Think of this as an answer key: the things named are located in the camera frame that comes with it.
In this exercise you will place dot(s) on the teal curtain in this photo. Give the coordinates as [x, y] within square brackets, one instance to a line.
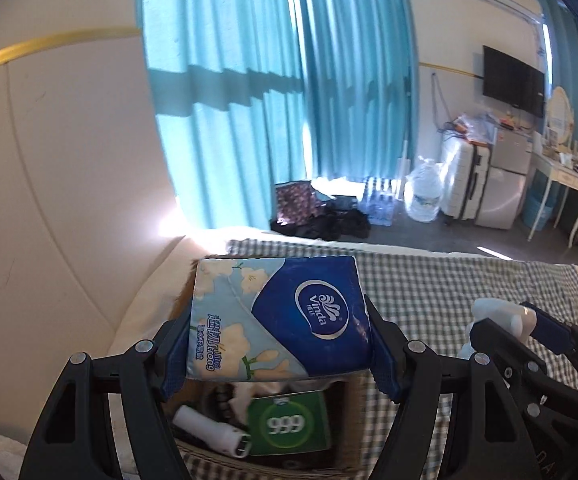
[569, 60]
[249, 110]

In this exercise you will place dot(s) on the white spray bottle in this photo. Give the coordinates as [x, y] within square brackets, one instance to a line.
[499, 312]

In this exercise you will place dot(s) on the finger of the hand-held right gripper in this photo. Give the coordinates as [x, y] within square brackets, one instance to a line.
[551, 327]
[511, 355]

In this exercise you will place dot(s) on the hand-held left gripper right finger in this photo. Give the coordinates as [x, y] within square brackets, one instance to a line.
[384, 355]

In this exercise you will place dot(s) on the blue floral tissue pack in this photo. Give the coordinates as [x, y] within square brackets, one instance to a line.
[279, 310]

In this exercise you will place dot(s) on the black wall television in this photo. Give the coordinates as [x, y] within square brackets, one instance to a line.
[514, 80]

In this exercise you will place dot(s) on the plastic bags pile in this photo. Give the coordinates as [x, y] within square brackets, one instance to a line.
[474, 127]

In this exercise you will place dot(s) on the checkered blanket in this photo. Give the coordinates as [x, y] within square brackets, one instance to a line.
[419, 280]

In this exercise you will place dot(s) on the white tissue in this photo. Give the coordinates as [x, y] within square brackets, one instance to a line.
[249, 395]

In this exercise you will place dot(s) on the patterned purple bag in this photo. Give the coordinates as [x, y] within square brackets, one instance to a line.
[296, 202]

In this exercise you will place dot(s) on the green medicine box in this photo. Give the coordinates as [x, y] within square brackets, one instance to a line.
[294, 425]

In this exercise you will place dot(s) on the white suitcase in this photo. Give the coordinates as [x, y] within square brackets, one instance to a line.
[461, 180]

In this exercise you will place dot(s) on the silver fridge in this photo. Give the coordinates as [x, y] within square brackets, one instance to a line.
[506, 185]

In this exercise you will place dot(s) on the oval white mirror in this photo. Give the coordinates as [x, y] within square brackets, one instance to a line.
[561, 115]

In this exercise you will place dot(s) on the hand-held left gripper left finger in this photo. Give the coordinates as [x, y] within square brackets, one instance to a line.
[174, 360]

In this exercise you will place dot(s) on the large clear water jug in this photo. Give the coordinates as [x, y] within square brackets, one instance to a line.
[421, 195]

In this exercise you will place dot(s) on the cream bedsheet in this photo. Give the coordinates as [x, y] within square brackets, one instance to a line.
[139, 305]

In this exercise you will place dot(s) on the pack of water bottles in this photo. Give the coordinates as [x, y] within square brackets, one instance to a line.
[379, 205]

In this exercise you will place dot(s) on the blue bin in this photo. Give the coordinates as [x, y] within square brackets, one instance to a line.
[539, 210]

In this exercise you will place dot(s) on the black bags heap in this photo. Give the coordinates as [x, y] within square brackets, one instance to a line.
[339, 222]

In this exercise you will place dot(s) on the white dressing desk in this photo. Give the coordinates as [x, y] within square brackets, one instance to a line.
[569, 172]

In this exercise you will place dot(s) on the cream padded headboard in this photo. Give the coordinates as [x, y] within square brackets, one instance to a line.
[44, 210]

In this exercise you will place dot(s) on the woven storage basket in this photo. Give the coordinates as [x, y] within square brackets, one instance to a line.
[349, 435]

